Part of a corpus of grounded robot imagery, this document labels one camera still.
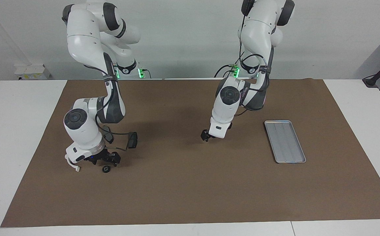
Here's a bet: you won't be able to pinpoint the silver metal tray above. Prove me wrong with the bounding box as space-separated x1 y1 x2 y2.
264 120 307 164

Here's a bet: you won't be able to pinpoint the dark curved brake pad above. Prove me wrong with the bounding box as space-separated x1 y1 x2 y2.
103 126 114 144

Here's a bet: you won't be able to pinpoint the dark rectangular brake pad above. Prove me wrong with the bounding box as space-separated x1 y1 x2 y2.
128 131 138 149

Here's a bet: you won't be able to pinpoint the brown table mat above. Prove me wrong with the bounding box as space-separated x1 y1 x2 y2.
0 79 380 228

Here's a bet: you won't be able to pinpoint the white box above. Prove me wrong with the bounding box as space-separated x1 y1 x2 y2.
14 64 51 80

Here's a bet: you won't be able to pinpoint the white curved plastic bracket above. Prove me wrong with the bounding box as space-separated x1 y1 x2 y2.
65 154 80 173

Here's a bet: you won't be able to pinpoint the black left base cables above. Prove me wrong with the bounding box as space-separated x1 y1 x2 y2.
214 62 240 78

